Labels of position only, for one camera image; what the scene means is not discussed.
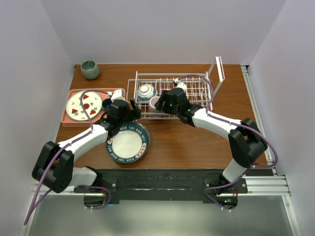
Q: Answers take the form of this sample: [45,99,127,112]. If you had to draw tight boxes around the purple mug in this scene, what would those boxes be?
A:
[148,96,164,118]

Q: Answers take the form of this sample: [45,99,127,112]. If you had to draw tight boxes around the blue floral ceramic bowl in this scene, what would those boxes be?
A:
[137,84,157,102]

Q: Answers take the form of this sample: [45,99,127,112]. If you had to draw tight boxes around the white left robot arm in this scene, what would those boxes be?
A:
[31,99,141,193]

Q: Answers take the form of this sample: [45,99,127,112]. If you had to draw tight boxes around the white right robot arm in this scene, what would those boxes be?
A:
[155,88,268,193]

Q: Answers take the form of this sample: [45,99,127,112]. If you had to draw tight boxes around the dark blue small mug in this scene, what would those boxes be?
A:
[101,98,112,111]

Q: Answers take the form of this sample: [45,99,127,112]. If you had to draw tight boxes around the green rimmed white plate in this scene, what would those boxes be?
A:
[106,121,151,164]

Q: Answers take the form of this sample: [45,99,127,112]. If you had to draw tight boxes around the watermelon pattern white plate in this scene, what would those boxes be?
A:
[65,90,102,121]

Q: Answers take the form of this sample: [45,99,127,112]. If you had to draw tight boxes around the green ceramic cup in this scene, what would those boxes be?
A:
[81,60,100,80]

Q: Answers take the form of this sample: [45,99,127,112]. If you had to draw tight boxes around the white wire dish rack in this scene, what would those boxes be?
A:
[126,56,225,119]

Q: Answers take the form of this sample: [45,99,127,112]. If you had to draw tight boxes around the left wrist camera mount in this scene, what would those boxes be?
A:
[107,88,126,102]

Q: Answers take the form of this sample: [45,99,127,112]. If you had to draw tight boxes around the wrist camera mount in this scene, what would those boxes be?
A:
[173,78,187,93]
[107,88,126,102]

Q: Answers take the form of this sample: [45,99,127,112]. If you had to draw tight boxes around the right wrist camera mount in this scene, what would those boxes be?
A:
[173,78,187,93]

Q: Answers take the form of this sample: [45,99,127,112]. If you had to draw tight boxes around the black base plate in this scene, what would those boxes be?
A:
[73,169,248,205]

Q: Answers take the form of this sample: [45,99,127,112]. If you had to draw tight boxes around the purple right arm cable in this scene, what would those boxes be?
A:
[176,74,279,211]

